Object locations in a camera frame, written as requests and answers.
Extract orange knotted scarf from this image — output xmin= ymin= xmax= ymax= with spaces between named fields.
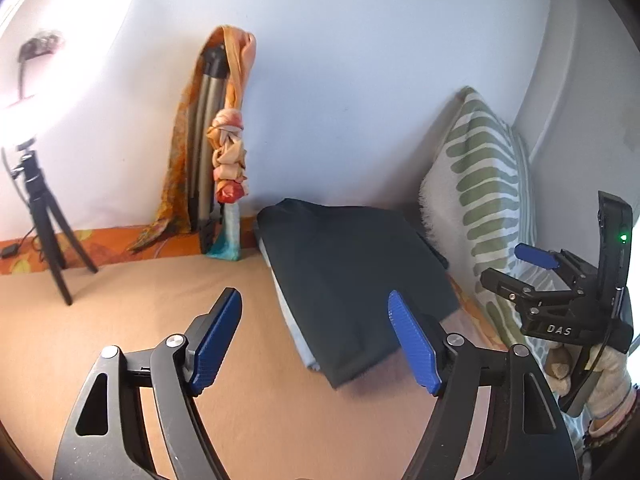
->
xmin=129 ymin=25 xmax=256 ymax=255

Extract right hand in white glove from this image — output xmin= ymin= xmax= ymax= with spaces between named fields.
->
xmin=544 ymin=342 xmax=636 ymax=428

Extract small black camera tripod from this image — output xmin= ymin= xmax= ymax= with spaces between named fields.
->
xmin=1 ymin=139 xmax=99 ymax=306

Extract teal cloth piece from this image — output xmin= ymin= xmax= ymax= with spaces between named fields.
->
xmin=206 ymin=203 xmax=241 ymax=261

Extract orange floral bedsheet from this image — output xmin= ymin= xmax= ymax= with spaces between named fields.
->
xmin=0 ymin=216 xmax=262 ymax=276

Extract green patterned white pillow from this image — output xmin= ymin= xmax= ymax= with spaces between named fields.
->
xmin=418 ymin=84 xmax=589 ymax=441

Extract folded blue jeans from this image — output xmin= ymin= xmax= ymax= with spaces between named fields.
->
xmin=258 ymin=238 xmax=321 ymax=372

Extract dark green pants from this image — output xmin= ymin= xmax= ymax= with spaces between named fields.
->
xmin=257 ymin=198 xmax=459 ymax=389

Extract right forearm with bracelets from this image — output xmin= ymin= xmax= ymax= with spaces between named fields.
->
xmin=578 ymin=385 xmax=639 ymax=480

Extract beige blanket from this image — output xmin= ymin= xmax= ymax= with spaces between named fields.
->
xmin=0 ymin=251 xmax=494 ymax=480

